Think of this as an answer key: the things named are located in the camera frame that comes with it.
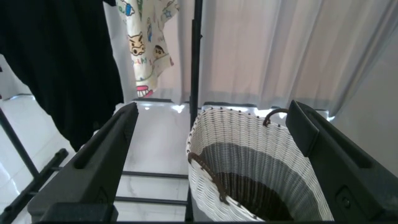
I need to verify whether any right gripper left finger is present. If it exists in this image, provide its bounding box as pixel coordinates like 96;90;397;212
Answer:
27;101;139;222

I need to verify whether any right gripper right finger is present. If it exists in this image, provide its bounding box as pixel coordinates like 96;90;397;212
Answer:
285;99;398;223

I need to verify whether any cream printed garment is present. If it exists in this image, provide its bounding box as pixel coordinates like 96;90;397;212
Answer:
116;0;181;99

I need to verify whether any black clothes rack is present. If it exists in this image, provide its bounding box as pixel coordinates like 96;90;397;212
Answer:
0;0;204;223

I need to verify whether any black sleeveless top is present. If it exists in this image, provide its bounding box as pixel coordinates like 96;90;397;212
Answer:
0;0;125;152

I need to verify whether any white laundry basket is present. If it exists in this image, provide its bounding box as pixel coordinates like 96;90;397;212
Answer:
185;106;335;222

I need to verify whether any white curtain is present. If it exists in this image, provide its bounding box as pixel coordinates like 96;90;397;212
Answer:
0;0;398;118

